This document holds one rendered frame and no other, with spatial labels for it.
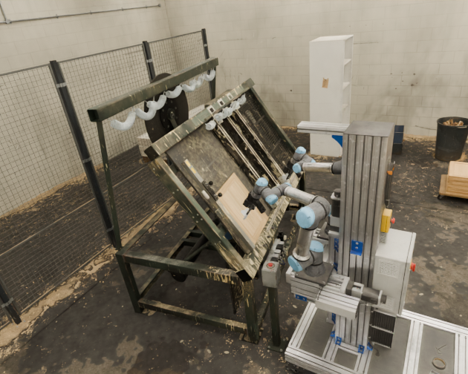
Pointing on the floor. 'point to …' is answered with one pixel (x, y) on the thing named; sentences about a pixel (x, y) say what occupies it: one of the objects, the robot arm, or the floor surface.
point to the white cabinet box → (330, 88)
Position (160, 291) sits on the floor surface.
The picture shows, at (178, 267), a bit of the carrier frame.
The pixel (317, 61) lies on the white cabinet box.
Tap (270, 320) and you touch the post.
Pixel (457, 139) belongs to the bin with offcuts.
